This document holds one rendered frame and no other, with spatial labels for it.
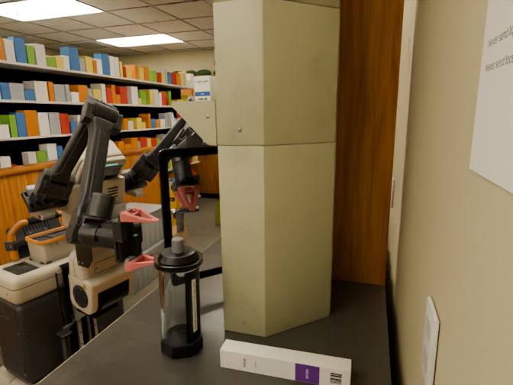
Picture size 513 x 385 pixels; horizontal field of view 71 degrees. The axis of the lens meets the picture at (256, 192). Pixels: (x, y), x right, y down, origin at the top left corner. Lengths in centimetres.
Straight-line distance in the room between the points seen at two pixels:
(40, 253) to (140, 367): 114
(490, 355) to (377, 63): 90
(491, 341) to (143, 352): 76
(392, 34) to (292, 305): 78
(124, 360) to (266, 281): 37
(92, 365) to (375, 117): 97
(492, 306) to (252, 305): 66
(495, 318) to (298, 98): 62
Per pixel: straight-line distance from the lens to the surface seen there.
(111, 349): 99
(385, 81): 113
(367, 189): 115
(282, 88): 82
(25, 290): 188
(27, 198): 155
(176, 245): 81
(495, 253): 34
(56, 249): 196
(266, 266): 87
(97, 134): 113
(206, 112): 84
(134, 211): 87
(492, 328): 35
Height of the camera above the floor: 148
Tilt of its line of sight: 12 degrees down
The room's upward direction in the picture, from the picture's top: 1 degrees counter-clockwise
